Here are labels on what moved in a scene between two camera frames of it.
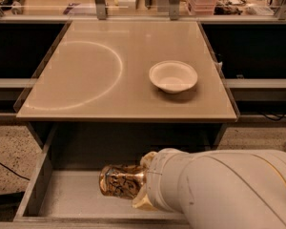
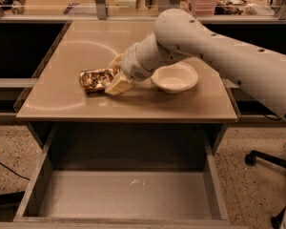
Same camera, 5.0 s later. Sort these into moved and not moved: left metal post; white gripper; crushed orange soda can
Moved: crushed orange soda can; white gripper
Not moved: left metal post
